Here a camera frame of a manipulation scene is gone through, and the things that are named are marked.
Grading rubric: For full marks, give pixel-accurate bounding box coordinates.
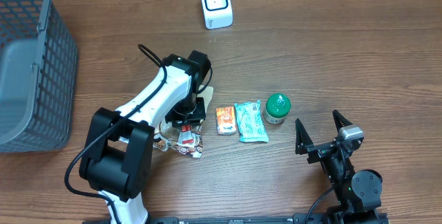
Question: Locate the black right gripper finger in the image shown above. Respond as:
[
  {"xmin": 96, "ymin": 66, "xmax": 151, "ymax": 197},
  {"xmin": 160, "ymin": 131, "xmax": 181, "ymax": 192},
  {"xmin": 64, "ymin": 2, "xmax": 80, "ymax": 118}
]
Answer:
[
  {"xmin": 295, "ymin": 118, "xmax": 314, "ymax": 155},
  {"xmin": 332, "ymin": 109, "xmax": 352, "ymax": 136}
]

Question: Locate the red white snack bar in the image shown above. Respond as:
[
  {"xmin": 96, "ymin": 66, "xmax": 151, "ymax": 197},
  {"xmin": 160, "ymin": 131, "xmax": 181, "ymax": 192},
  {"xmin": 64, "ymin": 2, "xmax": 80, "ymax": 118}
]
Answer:
[{"xmin": 177, "ymin": 125, "xmax": 195, "ymax": 147}]

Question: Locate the brown snack bag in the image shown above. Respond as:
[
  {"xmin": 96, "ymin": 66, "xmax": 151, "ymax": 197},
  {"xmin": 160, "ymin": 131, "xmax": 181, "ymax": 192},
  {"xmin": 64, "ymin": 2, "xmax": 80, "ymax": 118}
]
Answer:
[{"xmin": 151, "ymin": 86, "xmax": 214, "ymax": 159}]

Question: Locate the orange snack packet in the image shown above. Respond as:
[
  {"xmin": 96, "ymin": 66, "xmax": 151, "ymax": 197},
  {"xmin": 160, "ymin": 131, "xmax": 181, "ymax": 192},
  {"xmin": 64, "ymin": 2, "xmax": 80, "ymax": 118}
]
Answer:
[{"xmin": 215, "ymin": 106, "xmax": 238, "ymax": 135}]

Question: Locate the green lid jar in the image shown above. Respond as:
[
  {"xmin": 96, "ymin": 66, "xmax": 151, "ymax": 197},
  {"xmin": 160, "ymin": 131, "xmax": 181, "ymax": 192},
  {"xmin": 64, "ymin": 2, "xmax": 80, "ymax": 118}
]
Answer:
[{"xmin": 263, "ymin": 93, "xmax": 291, "ymax": 124}]

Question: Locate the teal snack packet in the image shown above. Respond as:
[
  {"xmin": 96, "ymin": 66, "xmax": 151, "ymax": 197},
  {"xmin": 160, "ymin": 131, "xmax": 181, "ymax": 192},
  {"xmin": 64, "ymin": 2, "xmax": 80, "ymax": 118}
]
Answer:
[{"xmin": 234, "ymin": 100, "xmax": 269, "ymax": 143}]

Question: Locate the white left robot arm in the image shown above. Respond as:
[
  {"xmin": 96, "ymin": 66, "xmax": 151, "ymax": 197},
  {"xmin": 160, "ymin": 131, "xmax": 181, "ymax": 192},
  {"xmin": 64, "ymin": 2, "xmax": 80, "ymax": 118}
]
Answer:
[{"xmin": 76, "ymin": 46, "xmax": 212, "ymax": 223}]

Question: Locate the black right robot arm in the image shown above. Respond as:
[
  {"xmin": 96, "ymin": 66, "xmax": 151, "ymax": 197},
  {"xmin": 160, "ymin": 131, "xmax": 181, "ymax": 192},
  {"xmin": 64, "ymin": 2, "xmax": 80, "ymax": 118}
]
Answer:
[{"xmin": 294, "ymin": 110, "xmax": 389, "ymax": 224}]

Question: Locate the white barcode scanner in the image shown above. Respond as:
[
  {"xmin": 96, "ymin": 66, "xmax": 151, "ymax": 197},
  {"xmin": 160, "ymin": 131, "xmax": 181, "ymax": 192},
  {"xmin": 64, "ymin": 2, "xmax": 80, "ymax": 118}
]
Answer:
[{"xmin": 201, "ymin": 0, "xmax": 233, "ymax": 30}]

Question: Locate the grey plastic basket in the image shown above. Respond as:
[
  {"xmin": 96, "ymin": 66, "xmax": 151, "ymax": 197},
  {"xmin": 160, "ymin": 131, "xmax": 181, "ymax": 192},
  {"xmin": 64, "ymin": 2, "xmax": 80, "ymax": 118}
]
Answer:
[{"xmin": 1, "ymin": 0, "xmax": 79, "ymax": 153}]

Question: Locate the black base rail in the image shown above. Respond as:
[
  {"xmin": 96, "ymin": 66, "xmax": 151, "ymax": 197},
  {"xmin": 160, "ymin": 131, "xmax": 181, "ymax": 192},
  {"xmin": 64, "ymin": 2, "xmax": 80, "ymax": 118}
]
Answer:
[{"xmin": 83, "ymin": 214, "xmax": 390, "ymax": 224}]

